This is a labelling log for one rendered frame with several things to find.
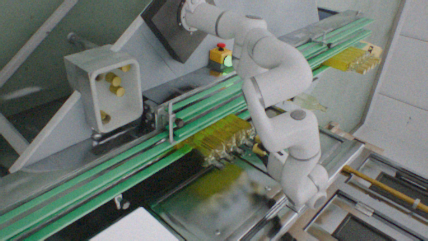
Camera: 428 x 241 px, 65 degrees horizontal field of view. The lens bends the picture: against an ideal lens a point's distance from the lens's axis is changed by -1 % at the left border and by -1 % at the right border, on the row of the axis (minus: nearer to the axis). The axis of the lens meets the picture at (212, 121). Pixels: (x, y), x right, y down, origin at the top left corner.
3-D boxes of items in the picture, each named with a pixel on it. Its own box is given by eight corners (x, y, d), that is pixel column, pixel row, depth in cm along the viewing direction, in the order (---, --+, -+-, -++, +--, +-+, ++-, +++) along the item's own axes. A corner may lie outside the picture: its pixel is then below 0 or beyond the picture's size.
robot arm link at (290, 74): (239, 46, 89) (251, 64, 76) (288, 27, 88) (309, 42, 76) (253, 90, 96) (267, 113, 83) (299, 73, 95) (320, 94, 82)
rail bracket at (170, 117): (155, 136, 123) (178, 151, 117) (153, 95, 114) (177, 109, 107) (162, 132, 125) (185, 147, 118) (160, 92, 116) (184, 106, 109)
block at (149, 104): (143, 124, 126) (155, 131, 122) (141, 102, 121) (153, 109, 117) (151, 120, 129) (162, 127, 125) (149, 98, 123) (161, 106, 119)
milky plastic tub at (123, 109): (86, 124, 115) (100, 136, 110) (74, 64, 103) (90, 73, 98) (129, 106, 126) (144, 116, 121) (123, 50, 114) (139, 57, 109)
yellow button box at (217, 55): (208, 64, 150) (220, 69, 146) (209, 48, 146) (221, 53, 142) (218, 60, 154) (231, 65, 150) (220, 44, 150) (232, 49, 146)
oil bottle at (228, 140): (188, 132, 138) (228, 156, 126) (188, 120, 135) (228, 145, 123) (198, 127, 142) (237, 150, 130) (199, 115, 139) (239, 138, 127)
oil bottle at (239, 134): (199, 126, 142) (237, 149, 130) (199, 115, 139) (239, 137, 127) (208, 121, 145) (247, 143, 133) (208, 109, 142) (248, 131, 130)
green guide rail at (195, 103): (164, 111, 122) (179, 120, 117) (164, 109, 121) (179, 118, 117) (363, 18, 230) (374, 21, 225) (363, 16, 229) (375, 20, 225)
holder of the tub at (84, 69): (89, 136, 119) (101, 146, 114) (74, 64, 103) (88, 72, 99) (130, 118, 129) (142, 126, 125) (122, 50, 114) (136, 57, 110)
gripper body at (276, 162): (298, 185, 118) (277, 166, 126) (304, 162, 113) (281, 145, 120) (282, 192, 115) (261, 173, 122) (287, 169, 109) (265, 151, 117)
